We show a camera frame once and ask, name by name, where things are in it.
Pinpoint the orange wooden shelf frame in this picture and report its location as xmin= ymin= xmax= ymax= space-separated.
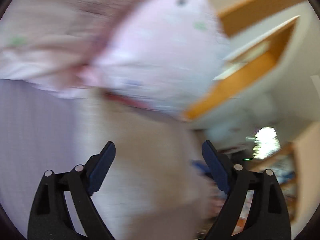
xmin=183 ymin=0 xmax=306 ymax=121

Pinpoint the bright window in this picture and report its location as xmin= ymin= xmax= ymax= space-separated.
xmin=253 ymin=127 xmax=280 ymax=160

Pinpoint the beige folded cloth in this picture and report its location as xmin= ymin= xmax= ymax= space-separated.
xmin=75 ymin=89 xmax=208 ymax=239

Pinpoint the pink patterned small garment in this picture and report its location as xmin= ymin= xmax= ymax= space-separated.
xmin=1 ymin=0 xmax=228 ymax=115

